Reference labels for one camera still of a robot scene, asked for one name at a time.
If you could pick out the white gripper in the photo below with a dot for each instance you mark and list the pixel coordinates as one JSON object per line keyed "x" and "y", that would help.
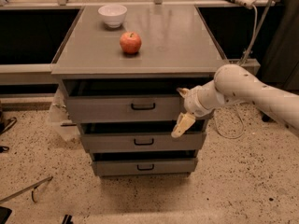
{"x": 192, "y": 103}

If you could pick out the grey top drawer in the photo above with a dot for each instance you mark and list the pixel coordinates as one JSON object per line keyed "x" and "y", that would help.
{"x": 127, "y": 99}

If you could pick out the grey drawer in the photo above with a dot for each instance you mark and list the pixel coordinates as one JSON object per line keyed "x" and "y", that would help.
{"x": 144, "y": 163}
{"x": 140, "y": 136}
{"x": 127, "y": 99}

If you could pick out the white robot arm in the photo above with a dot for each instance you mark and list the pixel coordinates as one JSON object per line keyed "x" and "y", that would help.
{"x": 233, "y": 84}

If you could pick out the grey bottom drawer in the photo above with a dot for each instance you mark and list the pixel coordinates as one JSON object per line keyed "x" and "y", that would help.
{"x": 144, "y": 163}

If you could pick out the grey drawer cabinet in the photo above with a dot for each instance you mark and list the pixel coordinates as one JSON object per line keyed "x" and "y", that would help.
{"x": 167, "y": 32}

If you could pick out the grey middle drawer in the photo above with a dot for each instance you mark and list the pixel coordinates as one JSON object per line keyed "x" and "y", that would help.
{"x": 140, "y": 136}

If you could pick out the red apple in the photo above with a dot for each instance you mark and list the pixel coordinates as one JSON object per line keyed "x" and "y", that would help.
{"x": 130, "y": 42}

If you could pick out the white bowl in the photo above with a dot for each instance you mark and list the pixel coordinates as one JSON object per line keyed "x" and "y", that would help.
{"x": 113, "y": 15}

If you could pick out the clear plastic sheet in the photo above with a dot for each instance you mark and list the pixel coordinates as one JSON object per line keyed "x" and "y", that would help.
{"x": 59, "y": 118}

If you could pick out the black object bottom edge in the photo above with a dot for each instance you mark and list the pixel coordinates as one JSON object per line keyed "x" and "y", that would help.
{"x": 67, "y": 220}

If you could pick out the metal rod on floor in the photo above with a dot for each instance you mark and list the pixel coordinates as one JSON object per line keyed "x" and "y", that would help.
{"x": 21, "y": 191}

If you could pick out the grey metal rail frame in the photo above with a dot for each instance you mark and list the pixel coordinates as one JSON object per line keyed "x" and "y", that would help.
{"x": 123, "y": 67}

